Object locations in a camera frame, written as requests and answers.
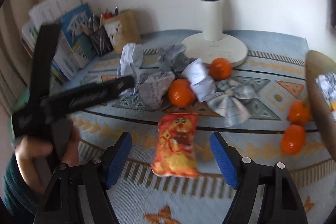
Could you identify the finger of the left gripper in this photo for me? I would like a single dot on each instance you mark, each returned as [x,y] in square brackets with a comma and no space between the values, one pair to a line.
[111,90]

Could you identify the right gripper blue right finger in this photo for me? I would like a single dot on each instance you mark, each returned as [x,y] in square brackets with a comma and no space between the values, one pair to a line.
[228,159]

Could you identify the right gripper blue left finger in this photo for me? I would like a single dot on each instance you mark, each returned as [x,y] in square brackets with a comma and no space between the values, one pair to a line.
[115,158]

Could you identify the orange snack bag plush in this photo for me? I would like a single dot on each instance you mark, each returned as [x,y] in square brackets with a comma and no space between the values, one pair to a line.
[175,154]

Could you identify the grey plaid fabric bow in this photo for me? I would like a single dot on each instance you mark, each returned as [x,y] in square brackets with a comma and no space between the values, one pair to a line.
[229,101]

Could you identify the paper ball back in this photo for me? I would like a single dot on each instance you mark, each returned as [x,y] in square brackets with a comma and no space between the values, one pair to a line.
[173,58]

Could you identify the orange mandarin front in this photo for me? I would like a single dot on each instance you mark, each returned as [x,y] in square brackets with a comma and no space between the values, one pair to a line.
[293,140]

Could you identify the orange mandarin with stem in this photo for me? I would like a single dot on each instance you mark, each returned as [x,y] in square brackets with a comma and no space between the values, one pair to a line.
[299,113]

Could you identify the white paper ball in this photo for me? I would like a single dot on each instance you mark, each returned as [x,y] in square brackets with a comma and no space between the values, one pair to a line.
[327,86]

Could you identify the person's left forearm teal sleeve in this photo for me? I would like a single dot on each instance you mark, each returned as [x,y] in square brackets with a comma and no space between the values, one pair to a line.
[20,200]

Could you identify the person's left hand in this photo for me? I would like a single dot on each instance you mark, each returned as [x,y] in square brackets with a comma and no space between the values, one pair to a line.
[30,148]

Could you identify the black mesh pen holder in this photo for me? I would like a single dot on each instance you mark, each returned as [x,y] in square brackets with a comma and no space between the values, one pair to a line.
[99,37]

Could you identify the stack of books upright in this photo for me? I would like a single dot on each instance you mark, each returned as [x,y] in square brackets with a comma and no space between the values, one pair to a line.
[75,49]

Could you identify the brown kraft pen container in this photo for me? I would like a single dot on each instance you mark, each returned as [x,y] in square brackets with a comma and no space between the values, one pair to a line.
[121,30]

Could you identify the white desk lamp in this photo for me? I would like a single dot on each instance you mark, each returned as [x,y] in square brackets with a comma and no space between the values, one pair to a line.
[212,43]

